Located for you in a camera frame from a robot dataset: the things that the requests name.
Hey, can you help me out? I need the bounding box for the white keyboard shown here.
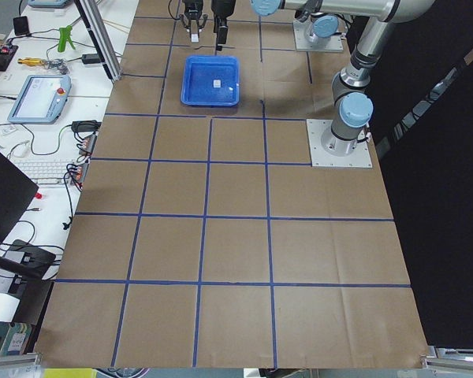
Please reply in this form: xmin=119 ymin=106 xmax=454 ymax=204
xmin=12 ymin=159 xmax=89 ymax=187

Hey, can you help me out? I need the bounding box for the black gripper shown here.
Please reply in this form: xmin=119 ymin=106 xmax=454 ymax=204
xmin=210 ymin=0 xmax=236 ymax=50

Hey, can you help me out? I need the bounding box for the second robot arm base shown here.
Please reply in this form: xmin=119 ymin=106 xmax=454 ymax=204
xmin=304 ymin=13 xmax=339 ymax=43

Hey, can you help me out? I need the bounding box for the black power adapter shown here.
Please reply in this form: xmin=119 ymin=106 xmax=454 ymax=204
xmin=81 ymin=54 xmax=102 ymax=65

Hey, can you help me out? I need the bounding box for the black monitor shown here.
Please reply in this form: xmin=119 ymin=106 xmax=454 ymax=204
xmin=0 ymin=153 xmax=39 ymax=243

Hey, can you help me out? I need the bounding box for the brown paper table cover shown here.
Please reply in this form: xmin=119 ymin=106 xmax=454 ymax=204
xmin=35 ymin=1 xmax=426 ymax=369

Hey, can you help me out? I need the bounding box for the yellow metal tool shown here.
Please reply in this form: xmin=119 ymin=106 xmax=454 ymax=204
xmin=17 ymin=57 xmax=46 ymax=67

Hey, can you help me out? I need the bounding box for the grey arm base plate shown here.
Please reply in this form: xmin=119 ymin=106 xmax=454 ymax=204
xmin=306 ymin=119 xmax=373 ymax=169

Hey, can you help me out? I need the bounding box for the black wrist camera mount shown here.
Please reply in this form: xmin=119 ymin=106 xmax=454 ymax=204
xmin=179 ymin=0 xmax=208 ymax=43

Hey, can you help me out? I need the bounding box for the aluminium frame post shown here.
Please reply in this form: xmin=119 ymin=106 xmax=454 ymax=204
xmin=74 ymin=0 xmax=122 ymax=83

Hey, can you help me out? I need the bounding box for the black monitor stand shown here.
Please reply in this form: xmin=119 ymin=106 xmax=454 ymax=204
xmin=0 ymin=239 xmax=56 ymax=280

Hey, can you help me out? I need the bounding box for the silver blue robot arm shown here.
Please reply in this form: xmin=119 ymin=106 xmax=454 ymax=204
xmin=251 ymin=0 xmax=434 ymax=157

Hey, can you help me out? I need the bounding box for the blue teach pendant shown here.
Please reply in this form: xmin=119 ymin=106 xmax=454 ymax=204
xmin=7 ymin=75 xmax=72 ymax=124

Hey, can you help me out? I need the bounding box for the green handled reacher grabber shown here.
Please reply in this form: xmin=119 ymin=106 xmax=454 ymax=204
xmin=57 ymin=25 xmax=76 ymax=53

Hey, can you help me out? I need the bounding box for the blue plastic tray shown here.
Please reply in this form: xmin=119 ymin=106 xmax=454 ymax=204
xmin=181 ymin=55 xmax=240 ymax=107

